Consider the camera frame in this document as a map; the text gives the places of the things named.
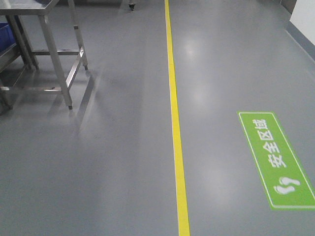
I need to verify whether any green safety zone floor sign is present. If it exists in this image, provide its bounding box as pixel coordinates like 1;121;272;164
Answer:
238;112;315;210

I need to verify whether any blue bin under table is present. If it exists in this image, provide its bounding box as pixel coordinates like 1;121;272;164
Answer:
0;22;16;53

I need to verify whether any black caster wheel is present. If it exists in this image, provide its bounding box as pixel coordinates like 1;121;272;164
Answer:
128;3;135;11

